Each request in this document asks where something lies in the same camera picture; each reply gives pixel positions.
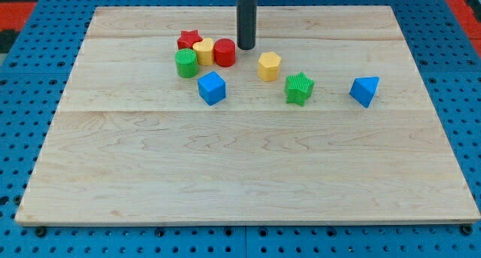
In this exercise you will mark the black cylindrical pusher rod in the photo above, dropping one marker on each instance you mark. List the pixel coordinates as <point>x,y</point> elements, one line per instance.
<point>246,23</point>

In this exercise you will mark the yellow hexagon block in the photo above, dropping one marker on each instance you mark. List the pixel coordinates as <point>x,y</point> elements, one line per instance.
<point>269,66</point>

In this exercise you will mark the red cylinder block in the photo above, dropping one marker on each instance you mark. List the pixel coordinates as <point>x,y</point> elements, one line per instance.
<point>224,52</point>

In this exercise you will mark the yellow heart block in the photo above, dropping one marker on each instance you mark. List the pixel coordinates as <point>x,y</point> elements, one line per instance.
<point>204,51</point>

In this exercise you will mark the red star block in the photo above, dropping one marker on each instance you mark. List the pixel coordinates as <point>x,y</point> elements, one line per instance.
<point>188,38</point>

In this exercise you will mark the green cylinder block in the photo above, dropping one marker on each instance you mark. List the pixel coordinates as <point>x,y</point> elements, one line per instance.
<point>186,63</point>

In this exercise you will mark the blue cube block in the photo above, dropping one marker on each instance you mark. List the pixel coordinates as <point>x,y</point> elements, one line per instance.
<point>212,88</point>

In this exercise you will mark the green star block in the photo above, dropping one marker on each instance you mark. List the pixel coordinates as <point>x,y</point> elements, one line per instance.
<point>298,88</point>

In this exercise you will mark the wooden board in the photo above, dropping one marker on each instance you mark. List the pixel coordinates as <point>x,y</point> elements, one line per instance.
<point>134,144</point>

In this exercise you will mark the blue triangle block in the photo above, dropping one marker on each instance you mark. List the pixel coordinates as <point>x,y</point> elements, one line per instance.
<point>364,89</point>

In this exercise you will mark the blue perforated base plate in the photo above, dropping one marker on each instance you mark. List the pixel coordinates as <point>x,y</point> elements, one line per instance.
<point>36,70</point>

